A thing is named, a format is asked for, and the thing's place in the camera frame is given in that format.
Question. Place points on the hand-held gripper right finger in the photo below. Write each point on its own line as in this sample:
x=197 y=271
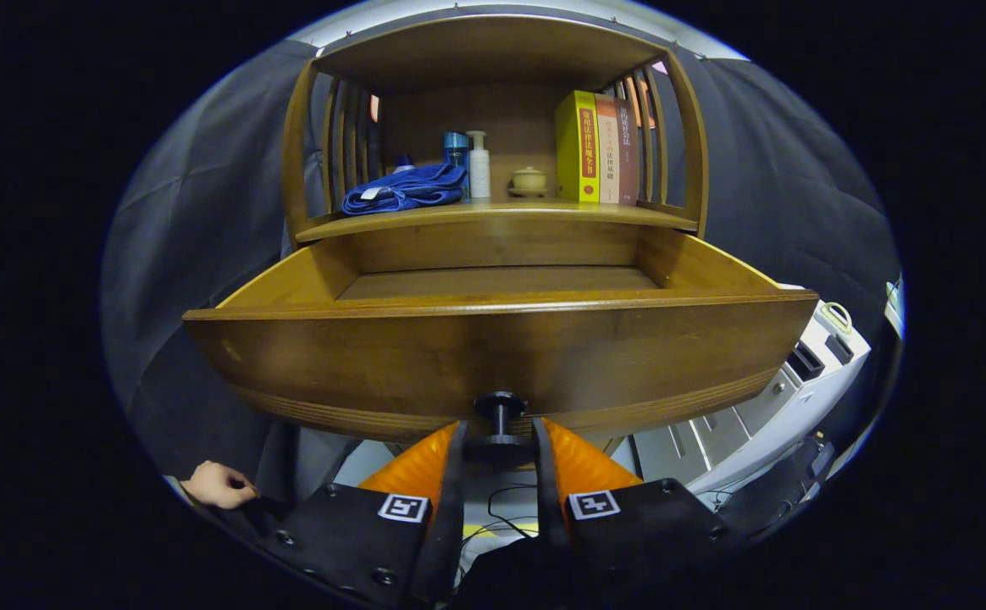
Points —
x=551 y=500

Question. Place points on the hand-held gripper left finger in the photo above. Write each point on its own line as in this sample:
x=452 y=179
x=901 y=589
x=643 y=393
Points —
x=451 y=525

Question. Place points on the white cabinet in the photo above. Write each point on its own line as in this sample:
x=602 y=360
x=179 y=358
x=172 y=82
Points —
x=764 y=415

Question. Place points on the wooden countertop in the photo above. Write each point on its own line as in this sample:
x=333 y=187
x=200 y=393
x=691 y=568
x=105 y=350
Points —
x=501 y=206

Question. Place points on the beige saucer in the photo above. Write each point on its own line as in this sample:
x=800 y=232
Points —
x=529 y=193

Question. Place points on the beige lidded tea cup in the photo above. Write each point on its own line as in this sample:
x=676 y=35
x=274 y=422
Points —
x=529 y=178

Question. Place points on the white pump bottle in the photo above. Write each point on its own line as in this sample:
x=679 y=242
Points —
x=479 y=174

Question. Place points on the blue towel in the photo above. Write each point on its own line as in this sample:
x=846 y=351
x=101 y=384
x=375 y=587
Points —
x=408 y=191

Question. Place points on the small yellow-green device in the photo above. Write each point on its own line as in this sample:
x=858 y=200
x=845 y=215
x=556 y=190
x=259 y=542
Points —
x=836 y=316

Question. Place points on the brown book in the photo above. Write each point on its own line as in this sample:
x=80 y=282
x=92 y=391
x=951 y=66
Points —
x=628 y=157

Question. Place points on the beige orange book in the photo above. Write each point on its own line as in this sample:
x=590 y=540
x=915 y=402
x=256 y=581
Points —
x=608 y=152

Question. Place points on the thick yellow book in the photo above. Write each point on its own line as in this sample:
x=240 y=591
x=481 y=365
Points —
x=576 y=148

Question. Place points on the blue translucent bottle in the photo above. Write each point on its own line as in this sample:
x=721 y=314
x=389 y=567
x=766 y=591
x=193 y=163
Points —
x=456 y=148

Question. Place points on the small white blue-capped bottle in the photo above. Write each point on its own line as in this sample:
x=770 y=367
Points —
x=404 y=163

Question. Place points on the white plastic fixture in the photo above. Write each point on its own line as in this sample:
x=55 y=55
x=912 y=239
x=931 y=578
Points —
x=895 y=301

